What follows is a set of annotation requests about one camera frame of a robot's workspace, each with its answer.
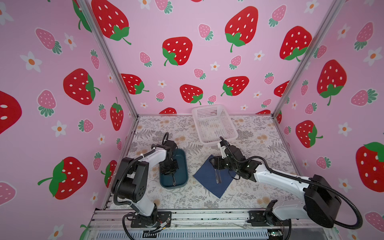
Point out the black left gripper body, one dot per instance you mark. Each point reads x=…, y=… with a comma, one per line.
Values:
x=170, y=167

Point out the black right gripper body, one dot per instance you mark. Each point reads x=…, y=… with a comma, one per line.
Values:
x=223, y=163

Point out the silver metal fork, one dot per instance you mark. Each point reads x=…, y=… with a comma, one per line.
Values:
x=217, y=176

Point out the dark blue paper napkin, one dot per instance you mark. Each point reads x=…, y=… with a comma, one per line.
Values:
x=206, y=176

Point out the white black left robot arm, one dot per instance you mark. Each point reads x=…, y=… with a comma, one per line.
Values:
x=130, y=184

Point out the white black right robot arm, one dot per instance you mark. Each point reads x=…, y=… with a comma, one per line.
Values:
x=317, y=200

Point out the dark teal plastic tray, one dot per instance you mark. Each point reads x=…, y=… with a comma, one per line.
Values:
x=181, y=175

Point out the white perforated plastic basket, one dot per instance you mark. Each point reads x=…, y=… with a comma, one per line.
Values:
x=213, y=122

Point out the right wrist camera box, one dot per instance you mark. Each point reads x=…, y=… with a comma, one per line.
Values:
x=223, y=146

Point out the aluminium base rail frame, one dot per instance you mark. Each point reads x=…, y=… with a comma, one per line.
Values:
x=221, y=224

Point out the aluminium corner post left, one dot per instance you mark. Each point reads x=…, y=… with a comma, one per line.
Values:
x=90, y=18

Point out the aluminium corner post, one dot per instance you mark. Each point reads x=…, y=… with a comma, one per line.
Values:
x=90, y=18
x=324, y=27

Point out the aluminium corner post right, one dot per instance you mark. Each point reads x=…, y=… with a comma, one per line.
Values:
x=324, y=27

